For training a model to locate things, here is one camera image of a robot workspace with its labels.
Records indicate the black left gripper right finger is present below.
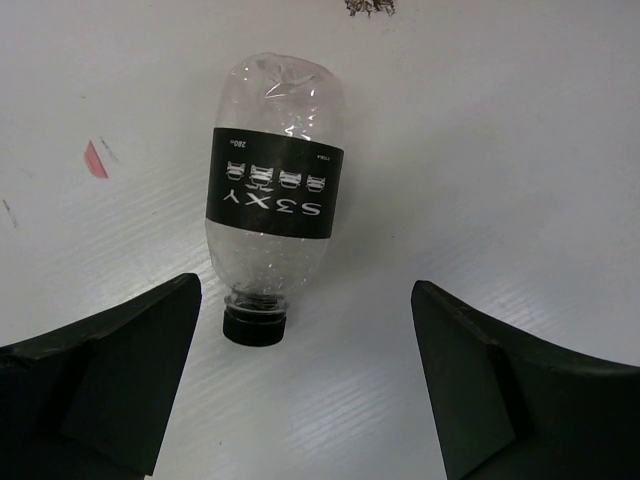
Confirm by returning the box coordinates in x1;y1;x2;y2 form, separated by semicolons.
411;281;639;479

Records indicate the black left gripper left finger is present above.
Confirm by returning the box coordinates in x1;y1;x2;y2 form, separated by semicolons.
1;273;201;479

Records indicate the black label clear bottle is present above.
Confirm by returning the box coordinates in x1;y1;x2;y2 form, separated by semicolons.
205;53;345;347

